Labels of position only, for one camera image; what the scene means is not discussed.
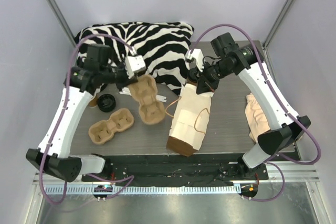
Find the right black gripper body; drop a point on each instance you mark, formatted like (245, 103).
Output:
(203, 82)

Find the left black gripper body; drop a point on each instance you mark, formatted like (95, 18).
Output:
(123, 83)

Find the cardboard cup carrier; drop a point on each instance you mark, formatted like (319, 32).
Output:
(104, 130)
(144, 91)

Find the brown paper bag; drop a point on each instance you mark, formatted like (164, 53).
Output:
(189, 121)

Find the stack of paper cups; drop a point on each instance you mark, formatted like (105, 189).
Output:
(93, 102)

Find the black cup lid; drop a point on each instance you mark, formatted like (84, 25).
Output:
(192, 76)

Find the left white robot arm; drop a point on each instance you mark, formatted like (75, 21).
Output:
(52, 156)

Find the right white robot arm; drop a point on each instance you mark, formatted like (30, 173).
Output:
(286, 126)

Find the white wrapped straw upper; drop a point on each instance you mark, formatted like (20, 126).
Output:
(158, 97)

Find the zebra print pillow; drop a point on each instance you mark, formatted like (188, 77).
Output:
(163, 47)

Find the beige folded cloth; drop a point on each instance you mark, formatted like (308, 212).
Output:
(256, 118)

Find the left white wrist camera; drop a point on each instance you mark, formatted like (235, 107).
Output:
(134, 65)

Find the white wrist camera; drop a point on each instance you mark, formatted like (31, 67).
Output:
(134, 65)
(197, 56)

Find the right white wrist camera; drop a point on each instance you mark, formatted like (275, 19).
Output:
(197, 56)

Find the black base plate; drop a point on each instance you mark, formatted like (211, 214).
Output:
(172, 170)

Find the white slotted cable duct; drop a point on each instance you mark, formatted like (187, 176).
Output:
(96, 189)

